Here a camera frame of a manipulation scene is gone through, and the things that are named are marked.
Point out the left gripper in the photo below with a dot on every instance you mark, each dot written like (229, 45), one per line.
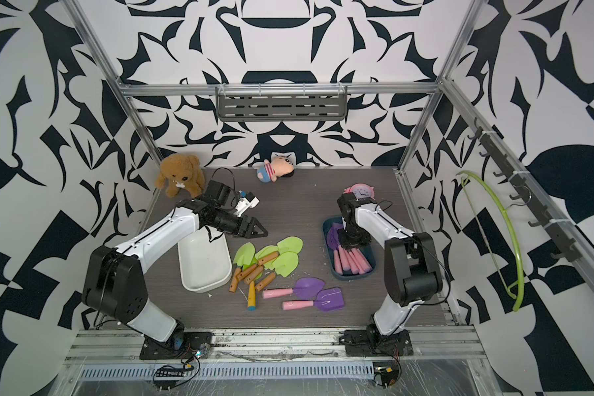
(251, 233)

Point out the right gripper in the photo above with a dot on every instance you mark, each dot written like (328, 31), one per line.
(346, 244)

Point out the purple square scoop pink handle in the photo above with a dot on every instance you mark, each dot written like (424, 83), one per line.
(337, 263)

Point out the purple pointed shovel pink handle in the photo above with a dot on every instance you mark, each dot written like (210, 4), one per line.
(361, 260)

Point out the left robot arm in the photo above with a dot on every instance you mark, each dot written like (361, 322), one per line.
(115, 279)

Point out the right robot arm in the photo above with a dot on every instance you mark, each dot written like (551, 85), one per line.
(413, 274)

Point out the teal storage box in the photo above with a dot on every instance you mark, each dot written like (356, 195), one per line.
(347, 263)

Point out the white storage tray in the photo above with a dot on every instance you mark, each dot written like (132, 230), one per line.
(205, 262)

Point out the black connector box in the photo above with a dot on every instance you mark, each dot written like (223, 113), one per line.
(386, 377)

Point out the pink alarm clock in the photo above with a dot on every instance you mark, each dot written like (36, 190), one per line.
(361, 191)

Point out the small plush doll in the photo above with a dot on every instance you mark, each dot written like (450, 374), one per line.
(280, 166)

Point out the brown teddy bear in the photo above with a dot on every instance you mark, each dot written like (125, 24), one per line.
(181, 171)

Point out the black power strip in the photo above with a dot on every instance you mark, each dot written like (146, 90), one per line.
(169, 372)

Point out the green shovel wooden handle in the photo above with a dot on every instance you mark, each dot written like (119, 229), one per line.
(245, 264)
(278, 264)
(290, 244)

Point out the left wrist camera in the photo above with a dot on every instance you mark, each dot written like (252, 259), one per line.
(246, 201)

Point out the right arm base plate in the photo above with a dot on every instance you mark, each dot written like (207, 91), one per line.
(369, 342)

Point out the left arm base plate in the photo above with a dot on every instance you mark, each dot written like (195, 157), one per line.
(182, 345)

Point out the grey wall shelf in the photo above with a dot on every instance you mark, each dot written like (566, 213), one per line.
(281, 102)

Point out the black hook rail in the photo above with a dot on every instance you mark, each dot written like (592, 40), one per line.
(511, 170)

